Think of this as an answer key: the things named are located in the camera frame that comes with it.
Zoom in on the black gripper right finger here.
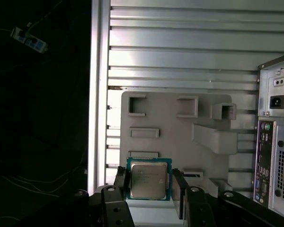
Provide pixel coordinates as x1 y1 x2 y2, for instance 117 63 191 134
171 167 282 227

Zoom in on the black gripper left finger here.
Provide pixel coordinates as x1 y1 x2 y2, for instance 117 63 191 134
49 165 135 227

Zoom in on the silver CPU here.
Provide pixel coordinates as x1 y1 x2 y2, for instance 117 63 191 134
126 156 173 201

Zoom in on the grey parts rack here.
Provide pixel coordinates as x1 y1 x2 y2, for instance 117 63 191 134
119 91 239 206

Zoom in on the black PC case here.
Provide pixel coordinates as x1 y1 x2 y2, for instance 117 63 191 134
252 53 284 215

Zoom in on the grey power supply unit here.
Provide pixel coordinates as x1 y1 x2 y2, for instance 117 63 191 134
266 68 284 114

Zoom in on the white power strip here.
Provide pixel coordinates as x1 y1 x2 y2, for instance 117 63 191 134
10 26 49 54

